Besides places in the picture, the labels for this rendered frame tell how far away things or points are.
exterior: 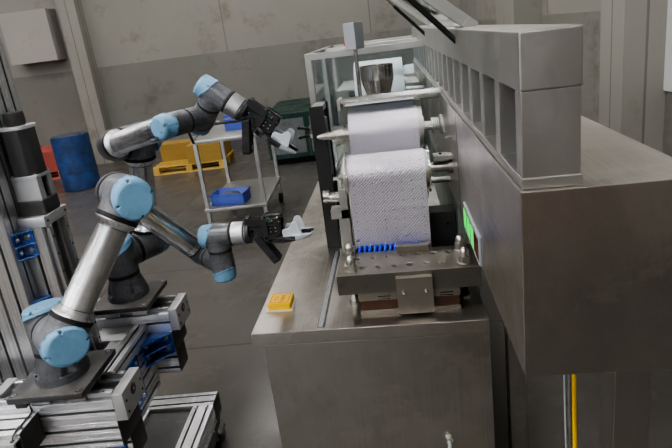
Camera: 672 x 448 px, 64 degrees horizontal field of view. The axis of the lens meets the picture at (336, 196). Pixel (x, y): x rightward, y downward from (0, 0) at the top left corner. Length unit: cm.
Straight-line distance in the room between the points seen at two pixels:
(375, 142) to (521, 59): 113
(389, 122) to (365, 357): 77
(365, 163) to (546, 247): 91
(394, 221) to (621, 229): 94
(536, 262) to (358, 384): 92
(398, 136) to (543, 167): 109
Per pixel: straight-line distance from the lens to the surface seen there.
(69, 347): 163
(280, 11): 935
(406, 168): 163
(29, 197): 192
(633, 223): 86
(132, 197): 157
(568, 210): 82
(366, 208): 166
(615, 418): 111
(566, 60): 79
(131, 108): 1009
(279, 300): 169
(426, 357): 159
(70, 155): 831
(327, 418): 172
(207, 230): 175
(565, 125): 80
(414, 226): 168
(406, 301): 154
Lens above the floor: 168
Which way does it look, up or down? 17 degrees down
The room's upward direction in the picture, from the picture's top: 7 degrees counter-clockwise
